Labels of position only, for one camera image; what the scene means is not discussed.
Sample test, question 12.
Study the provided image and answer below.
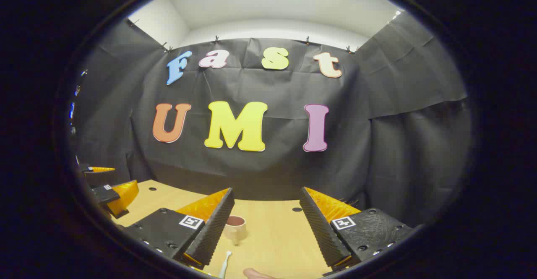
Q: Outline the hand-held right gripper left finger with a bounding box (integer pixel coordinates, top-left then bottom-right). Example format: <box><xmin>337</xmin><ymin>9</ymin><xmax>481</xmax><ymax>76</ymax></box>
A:
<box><xmin>122</xmin><ymin>188</ymin><xmax>235</xmax><ymax>270</ymax></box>

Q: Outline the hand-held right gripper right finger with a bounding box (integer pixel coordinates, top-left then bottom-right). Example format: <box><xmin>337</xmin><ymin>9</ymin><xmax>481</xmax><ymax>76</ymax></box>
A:
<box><xmin>299</xmin><ymin>187</ymin><xmax>416</xmax><ymax>276</ymax></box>

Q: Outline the beige cup with handle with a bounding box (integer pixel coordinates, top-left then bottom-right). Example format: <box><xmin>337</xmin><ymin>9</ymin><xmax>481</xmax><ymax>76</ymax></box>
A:
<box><xmin>224</xmin><ymin>216</ymin><xmax>247</xmax><ymax>246</ymax></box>

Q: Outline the pale green toothbrush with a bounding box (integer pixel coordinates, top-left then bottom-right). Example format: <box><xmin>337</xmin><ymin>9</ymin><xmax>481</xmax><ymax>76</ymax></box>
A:
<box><xmin>218</xmin><ymin>251</ymin><xmax>232</xmax><ymax>279</ymax></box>

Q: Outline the light wooden desktop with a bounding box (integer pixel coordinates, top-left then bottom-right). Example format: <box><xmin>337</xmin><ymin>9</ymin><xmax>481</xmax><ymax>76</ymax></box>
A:
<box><xmin>111</xmin><ymin>180</ymin><xmax>365</xmax><ymax>279</ymax></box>

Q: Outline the black backdrop cloth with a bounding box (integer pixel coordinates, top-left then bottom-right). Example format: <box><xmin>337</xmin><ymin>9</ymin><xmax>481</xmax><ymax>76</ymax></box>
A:
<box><xmin>69</xmin><ymin>13</ymin><xmax>472</xmax><ymax>229</ymax></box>

